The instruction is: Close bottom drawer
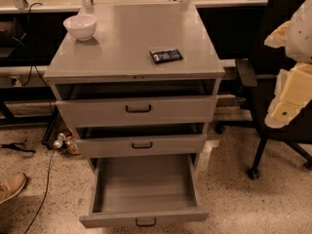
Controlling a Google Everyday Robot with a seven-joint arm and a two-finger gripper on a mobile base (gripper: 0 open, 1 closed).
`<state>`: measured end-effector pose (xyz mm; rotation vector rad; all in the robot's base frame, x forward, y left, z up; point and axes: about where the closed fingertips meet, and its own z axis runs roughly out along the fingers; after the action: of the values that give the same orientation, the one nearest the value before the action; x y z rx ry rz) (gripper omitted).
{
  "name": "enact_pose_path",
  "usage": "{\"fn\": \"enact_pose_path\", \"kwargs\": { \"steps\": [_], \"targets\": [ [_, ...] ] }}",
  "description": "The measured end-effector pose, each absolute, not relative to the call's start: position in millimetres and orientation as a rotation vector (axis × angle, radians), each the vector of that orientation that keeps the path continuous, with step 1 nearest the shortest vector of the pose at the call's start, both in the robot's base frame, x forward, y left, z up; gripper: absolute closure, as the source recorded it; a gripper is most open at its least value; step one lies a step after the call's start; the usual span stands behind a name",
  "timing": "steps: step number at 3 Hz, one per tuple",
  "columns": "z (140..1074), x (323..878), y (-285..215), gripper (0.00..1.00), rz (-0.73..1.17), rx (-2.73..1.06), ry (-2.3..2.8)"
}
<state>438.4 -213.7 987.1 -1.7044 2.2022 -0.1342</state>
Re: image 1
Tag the black office chair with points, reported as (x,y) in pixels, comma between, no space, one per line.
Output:
(276,79)

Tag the dark blue snack packet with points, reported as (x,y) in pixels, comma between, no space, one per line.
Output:
(166,55)

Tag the grey bottom drawer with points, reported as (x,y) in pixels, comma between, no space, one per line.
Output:
(144,191)

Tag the grey drawer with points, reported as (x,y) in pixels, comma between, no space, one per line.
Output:
(126,104)
(144,191)
(98,142)

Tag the white bowl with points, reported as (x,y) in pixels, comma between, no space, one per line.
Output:
(81,27)

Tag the tan shoe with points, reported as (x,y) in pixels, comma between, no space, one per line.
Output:
(11,187)

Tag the shiny round ornaments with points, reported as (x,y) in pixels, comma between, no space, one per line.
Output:
(66,144)

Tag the black tool on floor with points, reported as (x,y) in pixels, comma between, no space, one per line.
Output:
(16,146)

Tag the grey drawer cabinet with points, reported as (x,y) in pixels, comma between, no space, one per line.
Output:
(119,50)

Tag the wall power outlet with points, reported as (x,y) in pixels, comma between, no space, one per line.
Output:
(15,81)

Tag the grey top drawer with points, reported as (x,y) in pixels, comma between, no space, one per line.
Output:
(126,104)

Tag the grey middle drawer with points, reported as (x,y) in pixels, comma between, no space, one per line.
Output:
(98,142)

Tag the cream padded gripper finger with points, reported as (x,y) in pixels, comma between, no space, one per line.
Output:
(278,38)
(292,93)

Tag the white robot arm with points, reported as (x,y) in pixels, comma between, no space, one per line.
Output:
(299,36)

